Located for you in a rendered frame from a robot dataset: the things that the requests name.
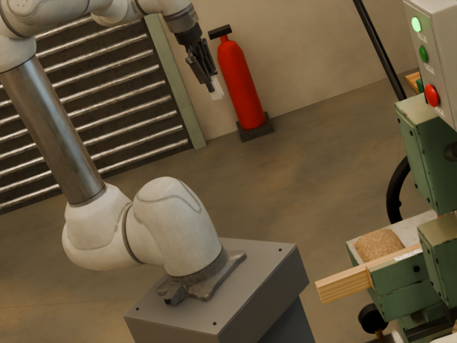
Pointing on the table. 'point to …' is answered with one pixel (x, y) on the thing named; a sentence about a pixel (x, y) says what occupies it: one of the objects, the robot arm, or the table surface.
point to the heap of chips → (377, 244)
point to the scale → (409, 254)
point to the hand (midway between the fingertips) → (214, 88)
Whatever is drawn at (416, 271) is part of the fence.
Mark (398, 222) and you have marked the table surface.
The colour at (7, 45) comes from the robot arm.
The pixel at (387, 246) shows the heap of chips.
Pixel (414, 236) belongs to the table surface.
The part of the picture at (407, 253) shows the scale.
